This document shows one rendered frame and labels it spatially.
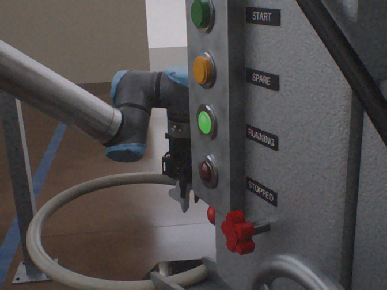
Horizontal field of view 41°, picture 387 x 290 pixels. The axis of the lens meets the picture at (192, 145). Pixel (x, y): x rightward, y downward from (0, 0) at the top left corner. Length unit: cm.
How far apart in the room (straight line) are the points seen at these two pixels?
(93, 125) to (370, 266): 82
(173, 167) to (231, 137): 86
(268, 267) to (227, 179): 12
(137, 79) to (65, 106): 23
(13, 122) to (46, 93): 146
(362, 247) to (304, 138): 9
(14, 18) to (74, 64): 98
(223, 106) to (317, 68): 12
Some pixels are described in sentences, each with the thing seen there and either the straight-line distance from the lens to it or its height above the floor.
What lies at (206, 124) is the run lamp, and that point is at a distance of 48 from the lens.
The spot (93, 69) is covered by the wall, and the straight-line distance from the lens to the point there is 746.
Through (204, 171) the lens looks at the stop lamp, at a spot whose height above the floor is 127.
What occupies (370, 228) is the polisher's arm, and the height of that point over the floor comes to 128.
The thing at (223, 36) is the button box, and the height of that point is 140.
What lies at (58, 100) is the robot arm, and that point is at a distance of 107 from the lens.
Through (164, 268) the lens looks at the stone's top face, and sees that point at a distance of 119.
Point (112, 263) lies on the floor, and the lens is 282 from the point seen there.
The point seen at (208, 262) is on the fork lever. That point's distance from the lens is 101.
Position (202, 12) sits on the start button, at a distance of 46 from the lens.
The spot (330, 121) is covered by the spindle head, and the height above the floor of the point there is 135.
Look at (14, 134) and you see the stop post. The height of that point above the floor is 77.
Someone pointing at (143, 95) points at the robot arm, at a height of 118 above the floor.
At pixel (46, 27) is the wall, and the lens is 745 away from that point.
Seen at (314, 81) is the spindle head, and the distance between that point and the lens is 38.
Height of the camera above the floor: 146
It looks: 19 degrees down
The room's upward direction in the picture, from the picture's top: 2 degrees counter-clockwise
